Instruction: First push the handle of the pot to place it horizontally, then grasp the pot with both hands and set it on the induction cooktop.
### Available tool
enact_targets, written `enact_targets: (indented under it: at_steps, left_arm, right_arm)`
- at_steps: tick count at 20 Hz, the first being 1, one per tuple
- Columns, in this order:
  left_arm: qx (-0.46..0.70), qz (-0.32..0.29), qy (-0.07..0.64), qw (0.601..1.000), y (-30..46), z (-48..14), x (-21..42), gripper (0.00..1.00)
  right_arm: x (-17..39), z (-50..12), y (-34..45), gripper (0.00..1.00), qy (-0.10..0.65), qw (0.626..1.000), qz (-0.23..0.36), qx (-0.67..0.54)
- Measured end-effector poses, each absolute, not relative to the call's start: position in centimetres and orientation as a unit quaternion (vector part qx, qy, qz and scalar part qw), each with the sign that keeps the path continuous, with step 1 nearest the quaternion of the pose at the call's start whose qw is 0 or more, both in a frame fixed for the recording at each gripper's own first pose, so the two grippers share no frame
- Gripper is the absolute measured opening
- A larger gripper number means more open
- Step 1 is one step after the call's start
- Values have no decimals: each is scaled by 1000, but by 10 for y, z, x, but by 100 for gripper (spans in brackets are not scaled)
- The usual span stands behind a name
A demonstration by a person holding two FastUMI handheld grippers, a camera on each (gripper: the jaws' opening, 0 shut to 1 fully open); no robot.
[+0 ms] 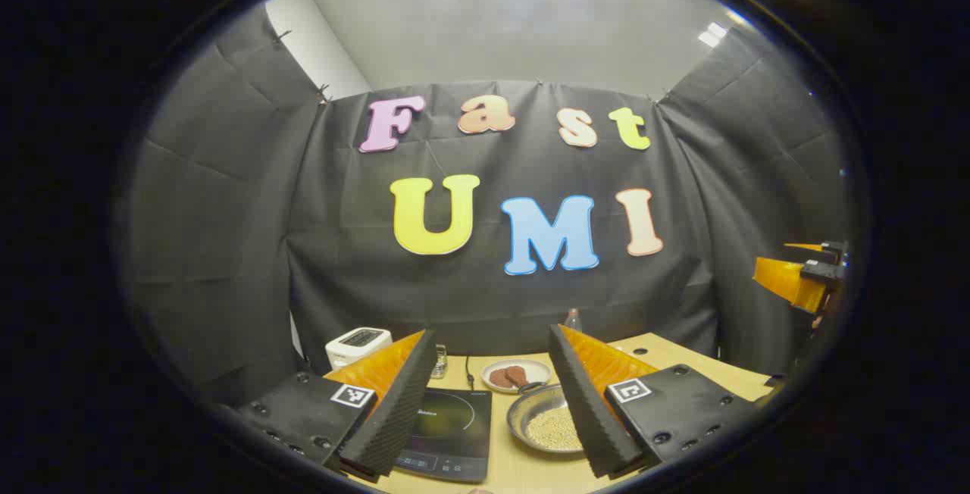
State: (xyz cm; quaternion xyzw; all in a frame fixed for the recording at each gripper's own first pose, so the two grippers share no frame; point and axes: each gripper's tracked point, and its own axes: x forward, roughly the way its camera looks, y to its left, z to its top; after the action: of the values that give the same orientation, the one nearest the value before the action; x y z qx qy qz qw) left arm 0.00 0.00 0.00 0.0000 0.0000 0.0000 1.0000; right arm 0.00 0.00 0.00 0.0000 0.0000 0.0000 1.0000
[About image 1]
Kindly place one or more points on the white toaster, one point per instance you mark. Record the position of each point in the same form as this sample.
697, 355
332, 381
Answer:
356, 344

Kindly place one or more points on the steel pot with soybeans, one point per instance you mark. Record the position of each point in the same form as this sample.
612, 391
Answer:
549, 426

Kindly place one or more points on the small ceiling light panel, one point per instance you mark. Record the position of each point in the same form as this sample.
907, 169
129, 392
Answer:
712, 34

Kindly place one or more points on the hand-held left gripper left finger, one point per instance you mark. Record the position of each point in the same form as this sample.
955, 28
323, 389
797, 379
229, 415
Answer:
398, 411

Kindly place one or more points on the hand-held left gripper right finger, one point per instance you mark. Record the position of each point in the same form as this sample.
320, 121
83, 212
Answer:
587, 418

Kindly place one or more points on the white round plate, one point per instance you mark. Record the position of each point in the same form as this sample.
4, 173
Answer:
534, 367

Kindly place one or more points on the clear plastic water bottle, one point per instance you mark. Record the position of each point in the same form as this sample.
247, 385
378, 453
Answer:
574, 321

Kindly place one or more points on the brown meat patty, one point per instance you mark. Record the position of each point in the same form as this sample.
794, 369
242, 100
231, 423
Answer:
499, 379
519, 374

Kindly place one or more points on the black induction cooktop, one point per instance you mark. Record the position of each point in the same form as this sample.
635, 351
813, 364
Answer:
447, 426

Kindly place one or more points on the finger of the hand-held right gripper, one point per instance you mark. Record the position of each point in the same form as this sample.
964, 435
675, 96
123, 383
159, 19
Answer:
788, 282
815, 248

